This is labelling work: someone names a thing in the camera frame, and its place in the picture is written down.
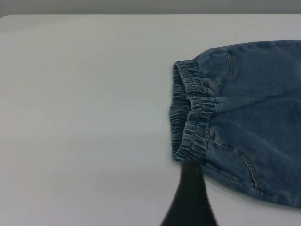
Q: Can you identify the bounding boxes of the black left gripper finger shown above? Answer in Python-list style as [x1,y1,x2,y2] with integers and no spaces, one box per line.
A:
[159,160,218,226]

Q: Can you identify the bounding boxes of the blue denim pants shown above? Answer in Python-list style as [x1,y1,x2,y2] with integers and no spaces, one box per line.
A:
[168,39,301,209]

